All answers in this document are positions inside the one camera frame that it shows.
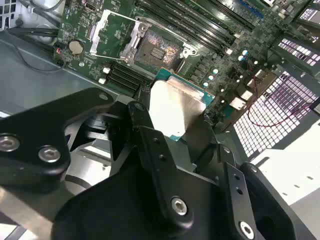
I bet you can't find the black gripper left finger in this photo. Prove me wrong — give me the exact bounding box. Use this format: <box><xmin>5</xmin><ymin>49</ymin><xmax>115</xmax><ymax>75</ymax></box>
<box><xmin>0</xmin><ymin>87</ymin><xmax>195</xmax><ymax>233</ymax></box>

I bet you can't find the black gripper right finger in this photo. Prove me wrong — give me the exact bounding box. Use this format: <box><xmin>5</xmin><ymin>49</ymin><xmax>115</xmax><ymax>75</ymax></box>
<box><xmin>199</xmin><ymin>116</ymin><xmax>316</xmax><ymax>240</ymax></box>

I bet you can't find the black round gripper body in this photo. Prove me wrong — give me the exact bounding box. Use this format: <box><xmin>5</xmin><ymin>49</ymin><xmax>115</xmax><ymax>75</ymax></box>
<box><xmin>53</xmin><ymin>159</ymin><xmax>235</xmax><ymax>240</ymax></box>

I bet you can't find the silver topped CPU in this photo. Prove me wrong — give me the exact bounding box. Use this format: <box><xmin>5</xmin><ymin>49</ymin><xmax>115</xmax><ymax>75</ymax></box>
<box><xmin>148</xmin><ymin>66</ymin><xmax>217</xmax><ymax>144</ymax></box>

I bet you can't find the metal socket cover frame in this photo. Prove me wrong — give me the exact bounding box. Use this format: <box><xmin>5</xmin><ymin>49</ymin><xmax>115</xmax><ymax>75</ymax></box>
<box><xmin>88</xmin><ymin>9</ymin><xmax>150</xmax><ymax>62</ymax></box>

